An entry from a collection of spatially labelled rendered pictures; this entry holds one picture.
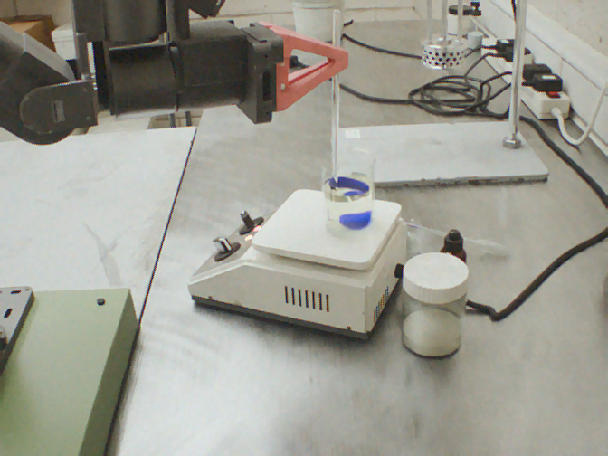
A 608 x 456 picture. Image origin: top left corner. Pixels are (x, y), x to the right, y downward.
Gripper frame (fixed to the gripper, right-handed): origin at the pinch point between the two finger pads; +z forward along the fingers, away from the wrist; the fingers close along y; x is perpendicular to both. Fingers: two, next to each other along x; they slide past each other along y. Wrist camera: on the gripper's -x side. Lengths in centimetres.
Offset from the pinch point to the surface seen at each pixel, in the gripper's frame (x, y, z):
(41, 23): 39, 236, -22
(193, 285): 23.6, 5.6, -13.0
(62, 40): 45, 227, -14
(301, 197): 16.7, 7.3, -0.3
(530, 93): 19, 36, 54
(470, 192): 24.0, 14.4, 26.6
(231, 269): 20.4, 2.2, -9.8
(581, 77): 14, 27, 57
